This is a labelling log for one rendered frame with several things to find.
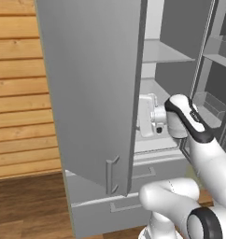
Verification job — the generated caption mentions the grey fridge door with bins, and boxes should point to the grey fridge door with bins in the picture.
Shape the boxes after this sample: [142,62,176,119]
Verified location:
[189,0,226,151]

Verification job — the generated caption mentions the grey drawer handle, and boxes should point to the grey drawer handle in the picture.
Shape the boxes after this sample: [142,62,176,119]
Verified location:
[108,200,144,214]
[132,166,157,181]

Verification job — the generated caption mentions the grey fridge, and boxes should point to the grey fridge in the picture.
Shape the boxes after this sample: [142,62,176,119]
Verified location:
[64,0,226,239]

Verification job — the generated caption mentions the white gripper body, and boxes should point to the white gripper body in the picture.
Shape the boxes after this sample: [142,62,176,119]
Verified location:
[137,92,159,139]

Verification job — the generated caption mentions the grey fridge door with handle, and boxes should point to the grey fridge door with handle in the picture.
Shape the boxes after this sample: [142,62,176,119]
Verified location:
[34,0,148,198]

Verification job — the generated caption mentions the grey fridge drawer front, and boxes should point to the grey fridge drawer front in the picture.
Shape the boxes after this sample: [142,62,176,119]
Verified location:
[64,154,195,207]
[70,191,156,239]

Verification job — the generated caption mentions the clear door bin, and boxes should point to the clear door bin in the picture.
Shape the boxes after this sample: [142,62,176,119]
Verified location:
[192,91,226,121]
[203,35,226,70]

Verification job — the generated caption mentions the grey fridge door handle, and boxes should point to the grey fridge door handle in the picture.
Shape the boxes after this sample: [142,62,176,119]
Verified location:
[105,155,121,196]

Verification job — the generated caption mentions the grey fridge shelf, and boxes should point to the grey fridge shelf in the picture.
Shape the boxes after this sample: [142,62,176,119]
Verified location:
[141,38,196,64]

